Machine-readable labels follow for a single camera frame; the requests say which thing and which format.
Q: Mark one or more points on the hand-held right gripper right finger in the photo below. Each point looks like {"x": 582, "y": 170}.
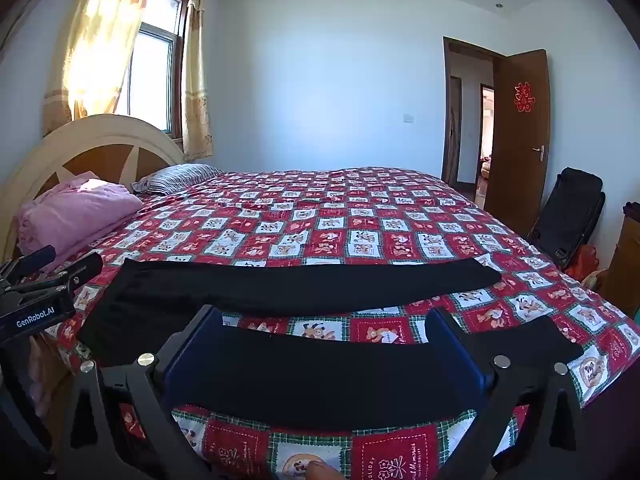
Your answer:
{"x": 450, "y": 347}

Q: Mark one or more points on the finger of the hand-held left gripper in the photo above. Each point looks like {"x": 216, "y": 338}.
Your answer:
{"x": 65, "y": 275}
{"x": 30, "y": 262}

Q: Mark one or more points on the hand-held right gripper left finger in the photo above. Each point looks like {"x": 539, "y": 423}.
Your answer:
{"x": 192, "y": 350}

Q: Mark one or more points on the black pants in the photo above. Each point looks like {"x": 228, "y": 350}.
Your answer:
{"x": 300, "y": 285}

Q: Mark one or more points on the person's right hand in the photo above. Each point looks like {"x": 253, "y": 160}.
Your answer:
{"x": 322, "y": 472}

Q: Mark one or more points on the pink folded blanket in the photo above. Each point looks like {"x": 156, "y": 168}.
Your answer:
{"x": 85, "y": 210}

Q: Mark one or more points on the striped pillow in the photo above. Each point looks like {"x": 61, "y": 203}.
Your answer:
{"x": 175, "y": 177}

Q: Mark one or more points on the cream wooden headboard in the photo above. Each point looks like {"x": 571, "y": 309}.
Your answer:
{"x": 100, "y": 130}

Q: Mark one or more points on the orange bag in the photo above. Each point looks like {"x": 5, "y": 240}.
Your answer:
{"x": 585, "y": 262}

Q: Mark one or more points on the red checkered printed bed sheet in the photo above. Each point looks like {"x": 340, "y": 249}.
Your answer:
{"x": 350, "y": 210}

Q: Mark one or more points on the black folding chair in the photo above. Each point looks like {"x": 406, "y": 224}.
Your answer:
{"x": 570, "y": 210}

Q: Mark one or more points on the brown wooden door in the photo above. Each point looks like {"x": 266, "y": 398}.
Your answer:
{"x": 520, "y": 175}

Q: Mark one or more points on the brown cardboard box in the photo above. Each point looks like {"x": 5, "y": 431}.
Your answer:
{"x": 625, "y": 260}

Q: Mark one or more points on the wide yellow curtain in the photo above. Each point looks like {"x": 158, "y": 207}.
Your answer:
{"x": 100, "y": 45}

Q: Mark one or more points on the narrow yellow curtain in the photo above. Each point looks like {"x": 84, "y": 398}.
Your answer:
{"x": 196, "y": 85}

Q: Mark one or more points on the red paper door decoration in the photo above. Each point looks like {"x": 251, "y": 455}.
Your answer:
{"x": 524, "y": 96}

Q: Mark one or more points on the brown door frame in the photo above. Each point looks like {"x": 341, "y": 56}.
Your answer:
{"x": 446, "y": 110}

